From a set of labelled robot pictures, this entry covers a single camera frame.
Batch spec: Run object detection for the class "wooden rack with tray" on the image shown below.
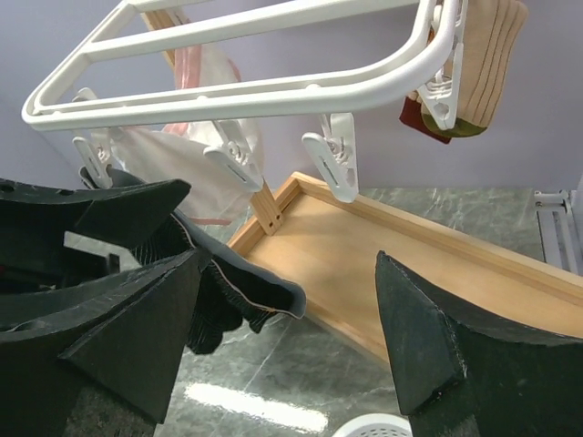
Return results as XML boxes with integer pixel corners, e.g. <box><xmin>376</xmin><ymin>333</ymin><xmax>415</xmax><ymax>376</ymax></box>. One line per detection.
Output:
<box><xmin>140</xmin><ymin>11</ymin><xmax>583</xmax><ymax>363</ymax></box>

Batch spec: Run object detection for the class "aluminium mounting rail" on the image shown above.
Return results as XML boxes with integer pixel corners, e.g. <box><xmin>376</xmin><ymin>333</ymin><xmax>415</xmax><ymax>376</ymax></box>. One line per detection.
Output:
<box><xmin>534</xmin><ymin>188</ymin><xmax>582</xmax><ymax>276</ymax></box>

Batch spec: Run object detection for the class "white perforated basket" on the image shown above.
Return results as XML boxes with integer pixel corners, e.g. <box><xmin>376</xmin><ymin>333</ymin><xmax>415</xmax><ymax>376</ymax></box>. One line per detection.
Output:
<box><xmin>332</xmin><ymin>413</ymin><xmax>413</xmax><ymax>437</ymax></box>

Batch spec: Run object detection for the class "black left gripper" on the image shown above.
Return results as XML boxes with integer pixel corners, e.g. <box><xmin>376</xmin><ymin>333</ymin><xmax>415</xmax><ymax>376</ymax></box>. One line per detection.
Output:
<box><xmin>0</xmin><ymin>178</ymin><xmax>192</xmax><ymax>333</ymax></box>

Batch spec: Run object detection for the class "black striped underwear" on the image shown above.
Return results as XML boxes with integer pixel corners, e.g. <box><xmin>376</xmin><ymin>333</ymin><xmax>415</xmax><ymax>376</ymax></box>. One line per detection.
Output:
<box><xmin>79</xmin><ymin>166</ymin><xmax>309</xmax><ymax>356</ymax></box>

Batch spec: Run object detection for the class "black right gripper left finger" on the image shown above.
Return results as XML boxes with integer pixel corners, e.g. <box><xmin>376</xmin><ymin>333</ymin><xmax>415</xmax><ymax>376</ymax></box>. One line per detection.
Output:
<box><xmin>1</xmin><ymin>251</ymin><xmax>200</xmax><ymax>436</ymax></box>

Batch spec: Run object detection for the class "white plastic clip hanger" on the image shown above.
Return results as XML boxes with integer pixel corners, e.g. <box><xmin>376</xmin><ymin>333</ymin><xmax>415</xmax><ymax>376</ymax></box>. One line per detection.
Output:
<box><xmin>22</xmin><ymin>1</ymin><xmax>468</xmax><ymax>203</ymax></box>

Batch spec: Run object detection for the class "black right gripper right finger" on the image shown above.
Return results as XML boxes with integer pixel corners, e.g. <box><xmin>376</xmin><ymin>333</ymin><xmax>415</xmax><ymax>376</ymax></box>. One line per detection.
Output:
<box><xmin>375</xmin><ymin>252</ymin><xmax>582</xmax><ymax>436</ymax></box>

